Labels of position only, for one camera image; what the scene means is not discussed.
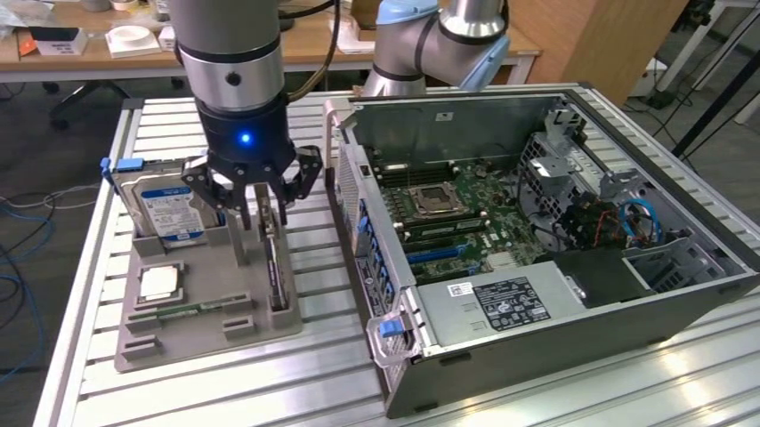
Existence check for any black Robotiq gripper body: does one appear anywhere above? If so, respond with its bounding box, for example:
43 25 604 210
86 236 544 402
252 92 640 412
194 95 300 179

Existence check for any GPU card with metal bracket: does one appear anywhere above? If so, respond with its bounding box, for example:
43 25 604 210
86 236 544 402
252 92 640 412
258 195 292 313

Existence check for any hard disk in blue carrier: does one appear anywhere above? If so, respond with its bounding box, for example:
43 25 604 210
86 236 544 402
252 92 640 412
99 156 217 250

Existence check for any silver CPU chip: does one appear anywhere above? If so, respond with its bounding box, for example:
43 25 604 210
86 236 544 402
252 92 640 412
138 266 187 302

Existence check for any white paper booklet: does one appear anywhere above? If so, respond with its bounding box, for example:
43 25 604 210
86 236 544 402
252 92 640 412
329 20 381 55

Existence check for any green RAM stick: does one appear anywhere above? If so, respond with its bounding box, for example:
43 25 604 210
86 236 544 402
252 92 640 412
127 300 229 321

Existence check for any white square holder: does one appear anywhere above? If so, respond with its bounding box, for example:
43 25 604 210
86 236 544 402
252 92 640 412
103 25 165 60

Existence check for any blue expansion slot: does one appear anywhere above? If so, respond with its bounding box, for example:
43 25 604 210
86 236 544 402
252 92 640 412
407 245 465 265

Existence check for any black office chair base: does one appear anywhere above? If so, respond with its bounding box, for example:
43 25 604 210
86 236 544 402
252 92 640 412
47 78 134 131

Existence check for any green motherboard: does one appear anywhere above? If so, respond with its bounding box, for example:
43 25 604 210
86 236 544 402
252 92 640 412
370 157 557 286

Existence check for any wooden desk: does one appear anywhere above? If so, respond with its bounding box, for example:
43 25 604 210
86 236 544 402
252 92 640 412
0 0 543 85

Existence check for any brown cardboard box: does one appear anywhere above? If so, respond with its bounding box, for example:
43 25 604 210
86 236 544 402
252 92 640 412
348 0 383 32

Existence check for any grey plastic parts rack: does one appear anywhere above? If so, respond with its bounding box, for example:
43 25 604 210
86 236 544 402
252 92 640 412
113 202 308 374

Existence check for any white box with black lid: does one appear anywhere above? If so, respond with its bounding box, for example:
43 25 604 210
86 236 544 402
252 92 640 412
27 25 91 58

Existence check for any silver chipset heatsink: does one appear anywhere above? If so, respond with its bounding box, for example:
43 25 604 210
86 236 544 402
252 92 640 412
485 252 520 271

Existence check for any grey power supply unit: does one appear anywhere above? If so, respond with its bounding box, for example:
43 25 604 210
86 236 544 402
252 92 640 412
415 260 588 349

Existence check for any clear plastic bag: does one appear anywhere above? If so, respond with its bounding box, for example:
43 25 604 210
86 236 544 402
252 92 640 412
0 0 65 39

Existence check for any open black PC case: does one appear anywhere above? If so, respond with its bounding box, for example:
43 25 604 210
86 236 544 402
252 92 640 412
322 81 760 420

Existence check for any wooden cabinet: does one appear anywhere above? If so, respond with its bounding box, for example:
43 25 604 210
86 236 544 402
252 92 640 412
509 0 694 109

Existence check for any black tripod stand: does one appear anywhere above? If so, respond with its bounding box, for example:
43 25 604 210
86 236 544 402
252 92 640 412
650 0 760 159

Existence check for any black camera cable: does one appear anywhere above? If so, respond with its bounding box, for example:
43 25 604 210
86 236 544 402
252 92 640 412
288 0 346 106

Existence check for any white floor cable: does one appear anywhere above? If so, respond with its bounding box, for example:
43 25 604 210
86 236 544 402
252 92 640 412
0 184 102 211

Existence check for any blue floor cable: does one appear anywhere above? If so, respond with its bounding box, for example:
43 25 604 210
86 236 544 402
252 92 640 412
0 195 57 384

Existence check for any blue SATA wire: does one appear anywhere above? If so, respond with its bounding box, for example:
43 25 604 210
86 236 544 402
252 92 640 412
616 198 664 248

